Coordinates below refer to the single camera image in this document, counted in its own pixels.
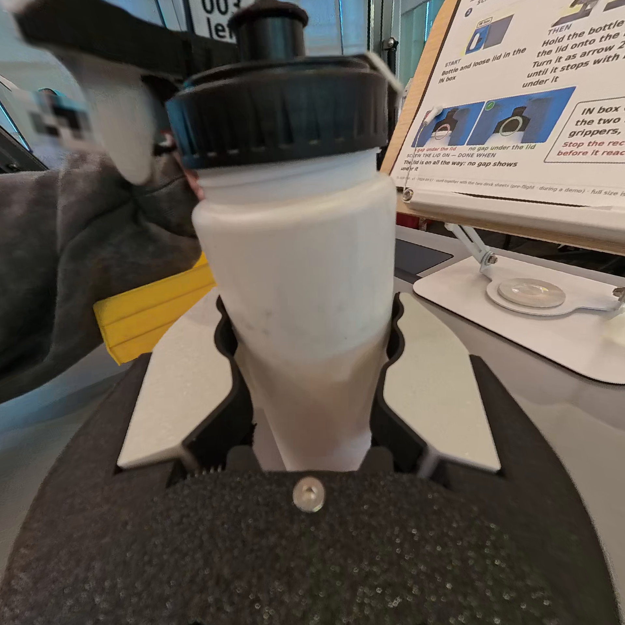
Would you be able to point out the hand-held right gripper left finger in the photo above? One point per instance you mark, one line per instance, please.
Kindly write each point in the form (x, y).
(180, 390)

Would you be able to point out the wooden clipboard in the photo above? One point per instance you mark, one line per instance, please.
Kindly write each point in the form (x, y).
(425, 73)

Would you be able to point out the person's left forearm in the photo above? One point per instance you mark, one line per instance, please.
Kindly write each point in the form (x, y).
(73, 268)

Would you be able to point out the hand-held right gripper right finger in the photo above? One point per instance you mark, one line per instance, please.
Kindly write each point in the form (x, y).
(434, 390)

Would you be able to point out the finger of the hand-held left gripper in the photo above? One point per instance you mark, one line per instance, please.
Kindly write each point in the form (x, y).
(383, 71)

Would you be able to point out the white plastic bottle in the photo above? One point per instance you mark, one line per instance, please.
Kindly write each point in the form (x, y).
(293, 268)

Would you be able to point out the black bottle lid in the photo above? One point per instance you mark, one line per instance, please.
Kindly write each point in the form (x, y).
(278, 112)

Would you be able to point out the instruction sheet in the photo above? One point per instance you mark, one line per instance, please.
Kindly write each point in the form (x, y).
(488, 58)

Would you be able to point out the person's left hand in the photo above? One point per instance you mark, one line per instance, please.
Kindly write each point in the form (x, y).
(194, 184)

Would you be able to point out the yellow plastic bin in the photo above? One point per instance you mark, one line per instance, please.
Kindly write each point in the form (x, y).
(146, 312)

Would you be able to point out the white document stand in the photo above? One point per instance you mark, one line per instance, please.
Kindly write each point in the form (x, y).
(464, 312)

